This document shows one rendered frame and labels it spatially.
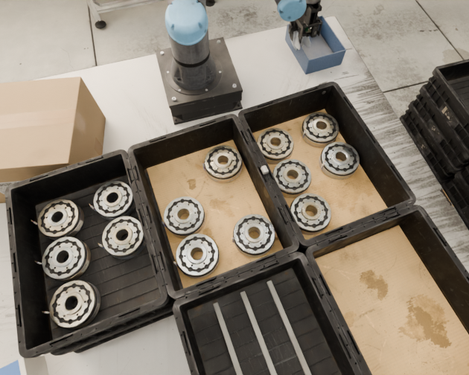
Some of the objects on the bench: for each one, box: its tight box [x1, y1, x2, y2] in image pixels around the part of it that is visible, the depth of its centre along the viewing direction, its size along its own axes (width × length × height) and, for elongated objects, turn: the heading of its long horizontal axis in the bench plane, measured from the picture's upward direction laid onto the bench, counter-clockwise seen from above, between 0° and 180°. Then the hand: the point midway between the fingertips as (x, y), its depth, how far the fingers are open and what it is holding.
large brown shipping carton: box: [0, 77, 106, 205], centre depth 99 cm, size 40×30×20 cm
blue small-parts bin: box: [285, 16, 346, 74], centre depth 124 cm, size 20×15×7 cm
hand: (297, 45), depth 121 cm, fingers closed
